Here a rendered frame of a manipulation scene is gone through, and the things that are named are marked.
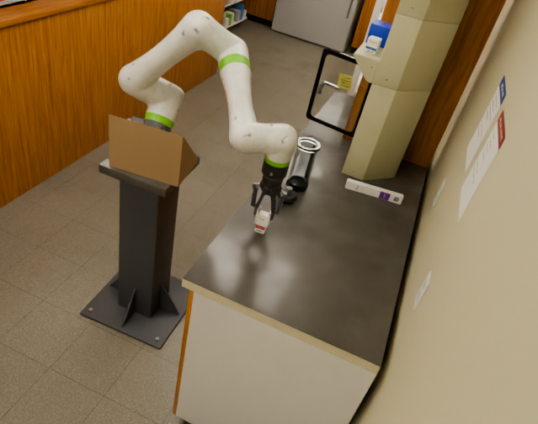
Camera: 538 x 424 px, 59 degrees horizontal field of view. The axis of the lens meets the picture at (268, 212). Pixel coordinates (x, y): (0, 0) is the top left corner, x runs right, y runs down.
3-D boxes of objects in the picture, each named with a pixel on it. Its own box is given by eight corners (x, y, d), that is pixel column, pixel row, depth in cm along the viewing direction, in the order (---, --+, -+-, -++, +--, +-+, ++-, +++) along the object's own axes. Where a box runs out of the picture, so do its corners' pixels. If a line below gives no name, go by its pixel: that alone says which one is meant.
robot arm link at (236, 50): (207, 43, 185) (229, 22, 178) (231, 60, 193) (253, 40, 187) (210, 75, 175) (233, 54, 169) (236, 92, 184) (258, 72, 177)
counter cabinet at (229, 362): (387, 234, 364) (434, 130, 310) (307, 495, 204) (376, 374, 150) (306, 202, 376) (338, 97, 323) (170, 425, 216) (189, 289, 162)
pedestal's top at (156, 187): (98, 172, 205) (98, 164, 202) (139, 141, 230) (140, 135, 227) (165, 198, 199) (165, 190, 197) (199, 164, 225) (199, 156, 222)
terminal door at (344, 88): (354, 138, 258) (379, 67, 234) (305, 117, 266) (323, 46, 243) (354, 138, 258) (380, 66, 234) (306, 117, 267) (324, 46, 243)
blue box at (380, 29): (389, 44, 226) (396, 24, 221) (386, 49, 218) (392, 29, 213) (369, 38, 228) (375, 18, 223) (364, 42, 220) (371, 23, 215)
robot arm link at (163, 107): (132, 116, 205) (147, 76, 207) (162, 131, 215) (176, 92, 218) (147, 114, 195) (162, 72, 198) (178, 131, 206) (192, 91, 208)
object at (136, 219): (79, 314, 253) (70, 174, 200) (130, 260, 291) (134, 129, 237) (159, 350, 246) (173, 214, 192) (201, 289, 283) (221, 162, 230)
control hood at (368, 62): (384, 64, 233) (391, 44, 227) (371, 83, 208) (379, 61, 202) (362, 56, 236) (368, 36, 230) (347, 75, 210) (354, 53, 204)
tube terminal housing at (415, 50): (399, 162, 257) (461, 16, 211) (389, 190, 231) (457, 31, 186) (355, 146, 261) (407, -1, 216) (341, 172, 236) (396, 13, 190)
